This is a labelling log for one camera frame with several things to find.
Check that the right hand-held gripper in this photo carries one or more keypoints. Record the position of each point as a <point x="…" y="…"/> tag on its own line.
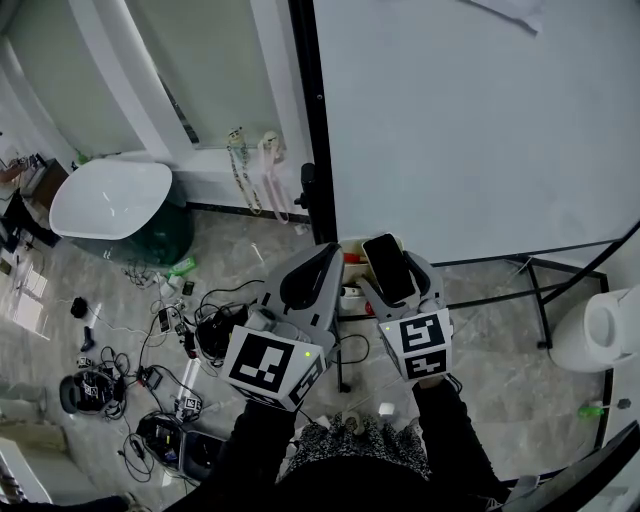
<point x="422" y="340"/>

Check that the small black screen device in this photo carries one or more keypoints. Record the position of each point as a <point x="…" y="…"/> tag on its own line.
<point x="150" y="378"/>

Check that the person's left forearm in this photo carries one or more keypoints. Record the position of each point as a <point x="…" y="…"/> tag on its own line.
<point x="260" y="440"/>

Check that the black and white whiteboard eraser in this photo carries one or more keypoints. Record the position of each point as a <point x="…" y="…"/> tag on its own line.
<point x="390" y="270"/>

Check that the black headset with tags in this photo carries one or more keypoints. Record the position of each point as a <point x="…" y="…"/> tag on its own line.
<point x="70" y="395"/>

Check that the green wet wipes packet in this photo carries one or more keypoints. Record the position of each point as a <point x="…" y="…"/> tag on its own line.
<point x="181" y="266"/>

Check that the whiteboard with black frame stand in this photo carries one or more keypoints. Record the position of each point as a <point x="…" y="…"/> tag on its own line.
<point x="475" y="140"/>

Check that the creased printed paper sheet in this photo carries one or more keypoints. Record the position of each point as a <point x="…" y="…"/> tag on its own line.
<point x="520" y="12"/>

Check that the small black round object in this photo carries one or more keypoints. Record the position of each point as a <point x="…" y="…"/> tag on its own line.
<point x="79" y="307"/>

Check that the white plug adapter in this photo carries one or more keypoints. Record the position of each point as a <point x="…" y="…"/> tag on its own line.
<point x="386" y="409"/>

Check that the black smartphone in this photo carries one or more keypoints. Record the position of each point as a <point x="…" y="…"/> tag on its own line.
<point x="164" y="320"/>

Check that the white oval basin green base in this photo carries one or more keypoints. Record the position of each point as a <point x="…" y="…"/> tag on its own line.
<point x="110" y="200"/>

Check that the person's black top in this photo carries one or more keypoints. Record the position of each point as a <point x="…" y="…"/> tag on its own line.
<point x="350" y="492"/>

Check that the cream marker holder box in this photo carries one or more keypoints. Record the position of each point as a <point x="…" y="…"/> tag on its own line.
<point x="352" y="274"/>

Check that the small red object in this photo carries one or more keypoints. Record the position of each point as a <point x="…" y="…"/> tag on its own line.
<point x="352" y="258"/>

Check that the person's right forearm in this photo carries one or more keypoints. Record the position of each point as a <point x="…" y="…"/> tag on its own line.
<point x="450" y="430"/>

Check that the red round magnet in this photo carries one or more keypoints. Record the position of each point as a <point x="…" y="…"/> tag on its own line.
<point x="369" y="309"/>

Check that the small black square box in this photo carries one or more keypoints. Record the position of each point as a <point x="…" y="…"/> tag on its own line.
<point x="188" y="288"/>

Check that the dark wooden cabinet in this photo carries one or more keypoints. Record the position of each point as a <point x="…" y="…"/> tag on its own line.
<point x="50" y="185"/>

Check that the white tube with tag block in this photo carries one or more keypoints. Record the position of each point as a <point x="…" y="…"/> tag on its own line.
<point x="190" y="380"/>

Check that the white open-lid toilet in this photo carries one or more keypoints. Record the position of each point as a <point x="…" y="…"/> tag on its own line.
<point x="580" y="340"/>

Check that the person's speckled garment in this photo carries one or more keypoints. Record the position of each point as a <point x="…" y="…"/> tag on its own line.
<point x="350" y="450"/>

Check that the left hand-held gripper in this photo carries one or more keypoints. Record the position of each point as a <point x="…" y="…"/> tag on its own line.
<point x="260" y="362"/>

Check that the black open equipment case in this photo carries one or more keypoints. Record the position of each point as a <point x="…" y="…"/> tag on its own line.
<point x="200" y="455"/>

